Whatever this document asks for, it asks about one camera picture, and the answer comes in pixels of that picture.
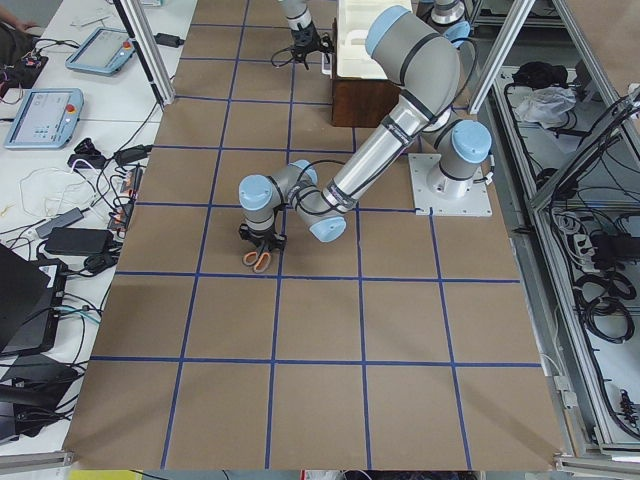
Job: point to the blue teach pendant near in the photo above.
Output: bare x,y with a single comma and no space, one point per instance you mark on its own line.
46,119

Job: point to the black power adapter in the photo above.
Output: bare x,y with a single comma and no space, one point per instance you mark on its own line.
78,241

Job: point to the blue teach pendant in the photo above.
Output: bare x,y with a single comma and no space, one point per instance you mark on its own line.
46,119
103,53

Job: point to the orange grey scissors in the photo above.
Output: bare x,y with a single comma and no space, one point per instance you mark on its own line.
258,261

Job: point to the blue teach pendant far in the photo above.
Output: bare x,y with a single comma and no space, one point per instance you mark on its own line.
103,53

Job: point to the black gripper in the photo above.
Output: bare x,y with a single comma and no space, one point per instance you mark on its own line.
263,238
302,39

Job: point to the aluminium frame post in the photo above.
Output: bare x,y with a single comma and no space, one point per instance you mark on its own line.
137,26

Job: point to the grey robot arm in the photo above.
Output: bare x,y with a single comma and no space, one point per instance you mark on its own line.
425,66
449,18

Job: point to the brown wooden cabinet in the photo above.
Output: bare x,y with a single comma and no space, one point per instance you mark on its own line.
361,103

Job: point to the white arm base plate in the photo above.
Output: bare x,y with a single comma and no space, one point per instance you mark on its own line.
434,194

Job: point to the white plastic tray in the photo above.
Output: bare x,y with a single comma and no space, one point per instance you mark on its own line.
354,19

